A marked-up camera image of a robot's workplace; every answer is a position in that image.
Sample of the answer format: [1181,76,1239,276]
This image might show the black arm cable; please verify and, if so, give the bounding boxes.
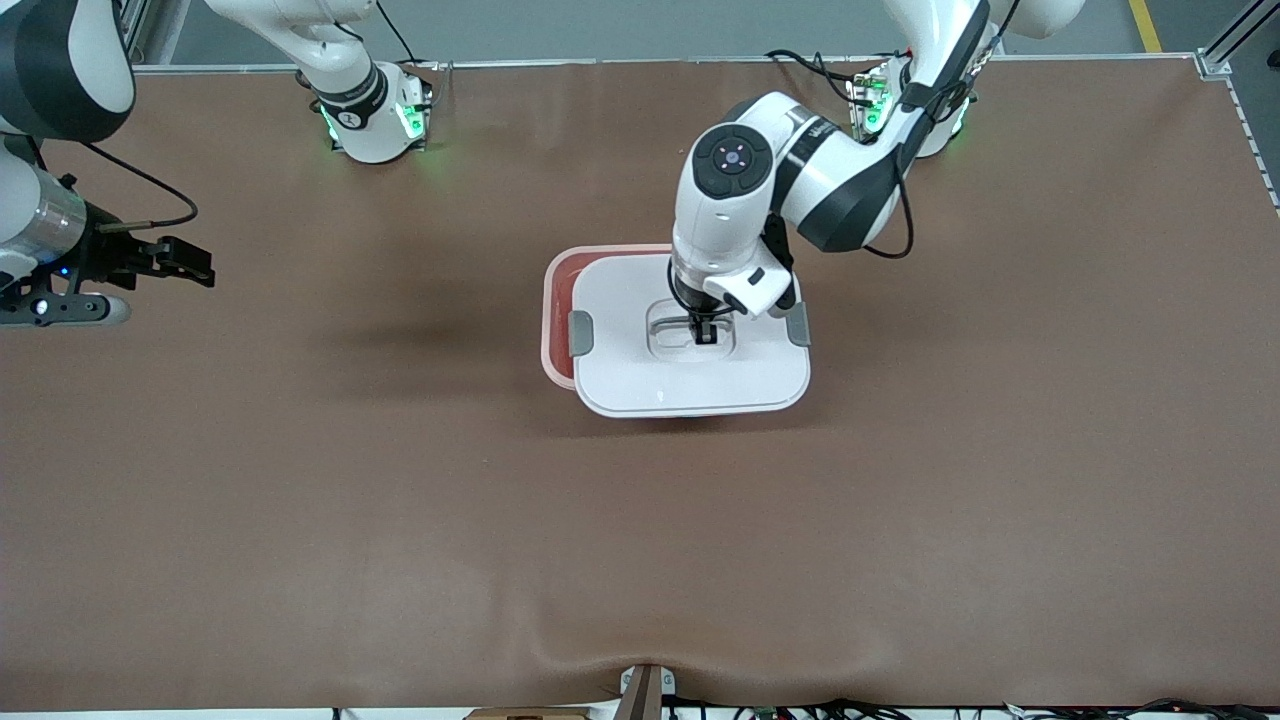
[83,140,200,236]
[863,0,1021,260]

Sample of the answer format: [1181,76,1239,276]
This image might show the black base cable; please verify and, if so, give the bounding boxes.
[375,0,426,66]

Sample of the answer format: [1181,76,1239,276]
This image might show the pink plastic storage box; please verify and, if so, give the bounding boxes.
[541,244,673,391]

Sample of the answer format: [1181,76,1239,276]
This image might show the aluminium frame profile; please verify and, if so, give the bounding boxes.
[1197,0,1280,79]
[118,0,193,69]

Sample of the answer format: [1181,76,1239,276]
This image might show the brown table mat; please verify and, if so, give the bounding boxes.
[0,58,1280,713]

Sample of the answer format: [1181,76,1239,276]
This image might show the white plastic box lid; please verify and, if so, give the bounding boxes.
[568,254,812,419]

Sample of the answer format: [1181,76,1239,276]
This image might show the black base cables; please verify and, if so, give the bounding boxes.
[765,47,863,106]

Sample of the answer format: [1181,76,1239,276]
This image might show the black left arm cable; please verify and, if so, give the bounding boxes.
[863,0,1021,260]

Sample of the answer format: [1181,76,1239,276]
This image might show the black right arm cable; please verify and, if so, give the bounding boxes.
[83,140,200,236]

